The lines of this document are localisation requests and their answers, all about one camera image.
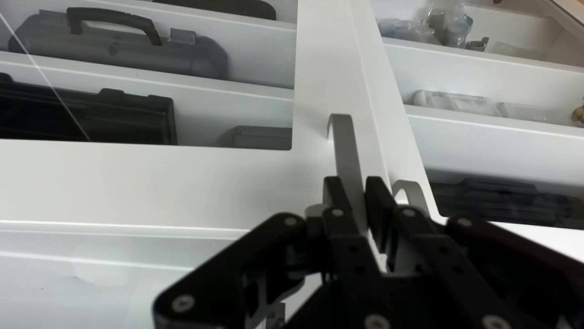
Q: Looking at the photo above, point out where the silver cabinet door handle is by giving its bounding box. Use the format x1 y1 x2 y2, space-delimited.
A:
391 177 431 219
327 111 371 236

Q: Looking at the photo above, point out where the clear plastic bag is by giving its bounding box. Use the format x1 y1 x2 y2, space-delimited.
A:
405 88 511 120

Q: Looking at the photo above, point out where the grey case with black handle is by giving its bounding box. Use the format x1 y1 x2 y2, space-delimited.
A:
7 5 232 82

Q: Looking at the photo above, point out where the grey items upper right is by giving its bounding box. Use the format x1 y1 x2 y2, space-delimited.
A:
376 0 493 53

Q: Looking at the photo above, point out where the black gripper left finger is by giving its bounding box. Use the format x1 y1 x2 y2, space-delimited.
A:
152 175 385 329

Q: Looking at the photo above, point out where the white glass cabinet door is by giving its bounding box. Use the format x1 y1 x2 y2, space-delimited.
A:
0 0 392 232
347 0 584 261

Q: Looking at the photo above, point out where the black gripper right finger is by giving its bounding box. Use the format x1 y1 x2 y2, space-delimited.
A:
363 175 584 329

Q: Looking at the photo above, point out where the white shelf cabinet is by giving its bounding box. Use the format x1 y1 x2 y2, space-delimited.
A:
0 0 584 329

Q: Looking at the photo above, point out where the black plastic case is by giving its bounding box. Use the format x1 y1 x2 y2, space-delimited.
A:
152 0 279 22
0 71 179 146
425 168 584 232

